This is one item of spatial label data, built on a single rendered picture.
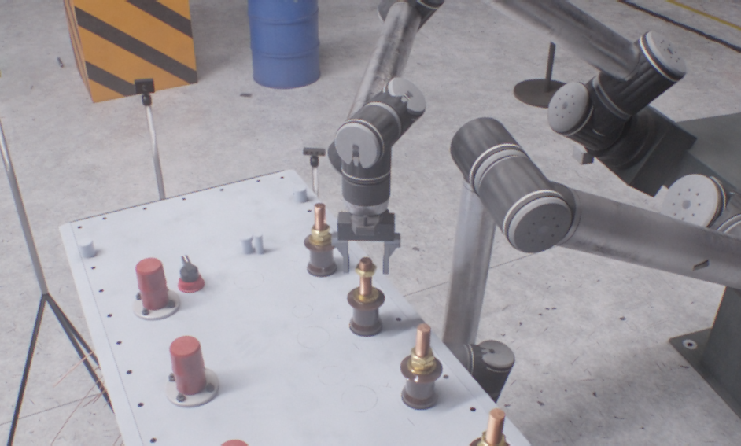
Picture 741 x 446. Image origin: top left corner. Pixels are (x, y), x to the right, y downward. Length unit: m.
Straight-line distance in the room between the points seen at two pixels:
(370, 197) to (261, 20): 4.89
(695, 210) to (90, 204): 3.91
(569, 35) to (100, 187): 3.68
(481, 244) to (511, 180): 0.33
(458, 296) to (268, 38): 4.68
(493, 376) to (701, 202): 0.79
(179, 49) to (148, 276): 4.86
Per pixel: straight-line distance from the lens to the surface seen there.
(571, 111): 2.84
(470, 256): 1.98
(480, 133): 1.82
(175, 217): 2.41
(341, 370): 1.83
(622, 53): 2.70
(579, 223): 1.72
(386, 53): 2.13
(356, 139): 1.59
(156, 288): 2.00
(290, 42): 6.48
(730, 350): 3.92
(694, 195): 2.38
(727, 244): 2.09
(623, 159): 3.03
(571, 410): 3.71
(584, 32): 2.58
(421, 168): 5.38
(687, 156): 3.11
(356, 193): 1.65
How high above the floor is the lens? 2.64
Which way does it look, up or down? 34 degrees down
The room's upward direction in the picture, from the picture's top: straight up
